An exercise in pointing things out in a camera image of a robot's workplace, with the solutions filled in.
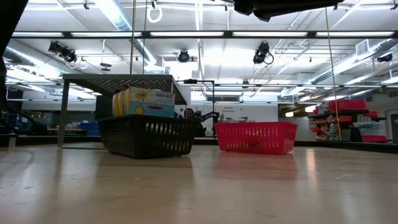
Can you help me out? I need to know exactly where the black light strip crossbar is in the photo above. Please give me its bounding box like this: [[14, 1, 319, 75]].
[[11, 30, 398, 40]]

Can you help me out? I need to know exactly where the black ceiling fixture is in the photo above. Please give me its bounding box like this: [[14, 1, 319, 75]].
[[377, 52, 394, 63]]

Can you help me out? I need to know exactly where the black plastic basket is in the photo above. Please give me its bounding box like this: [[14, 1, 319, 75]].
[[97, 114, 200, 160]]

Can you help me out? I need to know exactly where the flat red storage bin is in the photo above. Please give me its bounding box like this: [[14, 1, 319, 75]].
[[361, 134, 388, 144]]

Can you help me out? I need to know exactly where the grey perforated metal shelf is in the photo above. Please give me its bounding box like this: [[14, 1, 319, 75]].
[[57, 73, 188, 150]]

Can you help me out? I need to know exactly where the large red storage bin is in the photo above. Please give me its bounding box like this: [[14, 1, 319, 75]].
[[328, 99, 367, 112]]

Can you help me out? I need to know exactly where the black background monitor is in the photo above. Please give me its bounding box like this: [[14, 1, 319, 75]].
[[95, 95, 114, 121]]

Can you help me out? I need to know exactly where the person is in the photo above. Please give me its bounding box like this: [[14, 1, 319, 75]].
[[183, 107, 196, 121]]

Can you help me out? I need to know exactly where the yellow hanging cord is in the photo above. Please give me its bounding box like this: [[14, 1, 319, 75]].
[[324, 6, 343, 141]]

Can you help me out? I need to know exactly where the red plastic basket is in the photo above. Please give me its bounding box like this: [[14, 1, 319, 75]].
[[213, 121, 299, 156]]

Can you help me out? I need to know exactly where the round black ceiling camera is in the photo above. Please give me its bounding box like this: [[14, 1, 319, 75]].
[[177, 49, 191, 63]]

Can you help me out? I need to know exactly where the black background storage rack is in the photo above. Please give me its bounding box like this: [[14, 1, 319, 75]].
[[307, 108, 388, 144]]

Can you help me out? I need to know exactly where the clear plastic storage bin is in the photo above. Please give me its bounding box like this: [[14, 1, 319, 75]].
[[353, 121, 386, 136]]

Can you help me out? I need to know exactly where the white hanging ring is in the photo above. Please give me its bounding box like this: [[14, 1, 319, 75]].
[[146, 5, 164, 24]]

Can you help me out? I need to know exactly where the black ceiling camera with cable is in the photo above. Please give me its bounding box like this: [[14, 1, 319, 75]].
[[252, 41, 275, 65]]

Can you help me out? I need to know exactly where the long black ceiling camera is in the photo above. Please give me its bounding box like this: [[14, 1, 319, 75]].
[[47, 40, 78, 64]]

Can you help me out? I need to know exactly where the blue crate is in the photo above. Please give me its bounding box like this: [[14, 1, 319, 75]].
[[80, 121, 101, 137]]

